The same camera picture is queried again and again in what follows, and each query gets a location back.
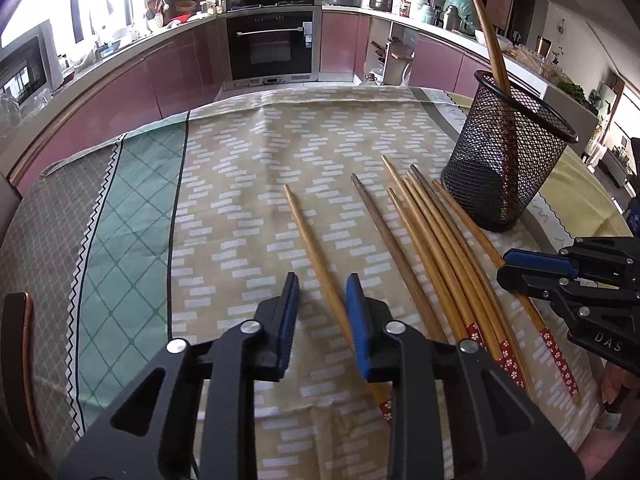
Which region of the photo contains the dark brown wooden chopstick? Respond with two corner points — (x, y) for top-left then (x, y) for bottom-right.
(351, 173), (451, 348)

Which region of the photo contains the black mesh utensil holder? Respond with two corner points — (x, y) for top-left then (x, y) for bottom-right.
(441, 70), (580, 233)

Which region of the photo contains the teal covered appliance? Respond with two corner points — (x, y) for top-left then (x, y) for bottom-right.
(442, 0), (478, 36)

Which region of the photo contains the white microwave oven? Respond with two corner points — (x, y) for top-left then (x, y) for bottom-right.
(0, 20), (63, 111)

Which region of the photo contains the patterned tablecloth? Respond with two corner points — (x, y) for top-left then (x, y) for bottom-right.
(0, 85), (633, 480)

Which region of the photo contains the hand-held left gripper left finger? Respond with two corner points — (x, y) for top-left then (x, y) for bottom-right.
(57, 271), (301, 480)

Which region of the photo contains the person's right hand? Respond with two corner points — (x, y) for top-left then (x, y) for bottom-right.
(601, 360), (632, 408)

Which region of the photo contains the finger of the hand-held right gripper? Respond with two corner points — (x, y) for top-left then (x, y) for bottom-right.
(496, 264), (640, 361)
(502, 236), (640, 286)

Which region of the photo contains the black built-in oven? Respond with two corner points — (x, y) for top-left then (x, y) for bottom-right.
(225, 10), (318, 83)

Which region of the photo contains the pink cabinet run with sink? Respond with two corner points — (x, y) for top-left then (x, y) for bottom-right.
(10, 10), (226, 181)

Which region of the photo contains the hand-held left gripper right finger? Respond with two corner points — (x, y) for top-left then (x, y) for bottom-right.
(345, 273), (586, 480)

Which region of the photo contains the pink cabinet run with shelf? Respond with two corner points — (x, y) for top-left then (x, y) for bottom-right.
(320, 6), (481, 98)

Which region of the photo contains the clear plastic bag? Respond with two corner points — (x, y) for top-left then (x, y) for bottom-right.
(0, 87), (51, 126)

